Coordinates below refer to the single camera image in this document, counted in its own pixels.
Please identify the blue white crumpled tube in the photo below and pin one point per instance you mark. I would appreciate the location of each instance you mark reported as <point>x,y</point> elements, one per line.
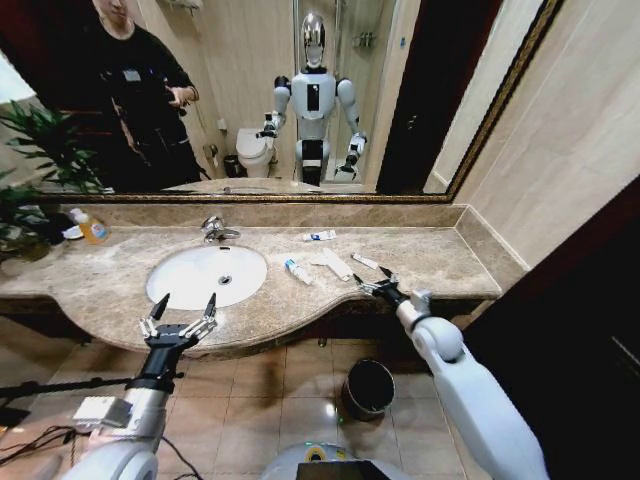
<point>298,271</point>

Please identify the small white dish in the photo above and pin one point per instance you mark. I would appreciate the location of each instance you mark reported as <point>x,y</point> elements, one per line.
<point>72,232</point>

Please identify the chrome sink drain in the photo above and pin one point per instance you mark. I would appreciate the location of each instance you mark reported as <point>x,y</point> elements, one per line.
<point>226,278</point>

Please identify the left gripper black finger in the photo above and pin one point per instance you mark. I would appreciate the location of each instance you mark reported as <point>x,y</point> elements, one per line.
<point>207,317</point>
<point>156,312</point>

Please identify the white toothpaste tube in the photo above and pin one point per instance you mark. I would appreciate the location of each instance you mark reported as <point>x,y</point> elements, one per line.
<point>320,235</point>

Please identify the dark wooden door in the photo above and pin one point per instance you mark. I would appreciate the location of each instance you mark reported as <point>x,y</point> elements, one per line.
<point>565,350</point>

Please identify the white robot front shell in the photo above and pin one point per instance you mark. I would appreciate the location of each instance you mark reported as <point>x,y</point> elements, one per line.
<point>325,462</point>

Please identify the orange soap pump bottle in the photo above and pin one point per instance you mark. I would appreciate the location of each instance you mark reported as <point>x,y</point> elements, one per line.
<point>94,231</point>

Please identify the green potted plant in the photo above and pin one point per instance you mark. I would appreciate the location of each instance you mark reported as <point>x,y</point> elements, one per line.
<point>20,215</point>

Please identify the small white sachet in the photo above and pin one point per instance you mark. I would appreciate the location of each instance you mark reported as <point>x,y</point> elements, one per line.
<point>365,260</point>

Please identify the white oval sink basin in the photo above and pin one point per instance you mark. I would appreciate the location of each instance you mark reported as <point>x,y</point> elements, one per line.
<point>200,272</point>

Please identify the round dark trash bin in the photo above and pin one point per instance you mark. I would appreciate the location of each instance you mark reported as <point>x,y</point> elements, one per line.
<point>369,390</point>

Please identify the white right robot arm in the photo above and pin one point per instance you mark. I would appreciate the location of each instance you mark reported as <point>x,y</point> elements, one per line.
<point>480,400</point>

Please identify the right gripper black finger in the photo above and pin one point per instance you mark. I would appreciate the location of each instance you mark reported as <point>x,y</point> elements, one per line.
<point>365,285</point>
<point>389,276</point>

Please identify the large framed wall mirror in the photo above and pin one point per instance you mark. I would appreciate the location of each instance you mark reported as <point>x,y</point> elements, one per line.
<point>240,75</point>

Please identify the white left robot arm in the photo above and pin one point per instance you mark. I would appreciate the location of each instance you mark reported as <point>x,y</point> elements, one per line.
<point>132,452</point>

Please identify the black tripod bar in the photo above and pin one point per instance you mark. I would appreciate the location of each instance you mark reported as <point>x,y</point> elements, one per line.
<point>60,387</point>

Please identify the white flattened carton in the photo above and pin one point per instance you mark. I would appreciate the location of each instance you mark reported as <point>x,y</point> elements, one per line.
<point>334,264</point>

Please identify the chrome faucet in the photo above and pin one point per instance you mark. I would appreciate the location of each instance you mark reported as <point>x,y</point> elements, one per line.
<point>216,229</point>

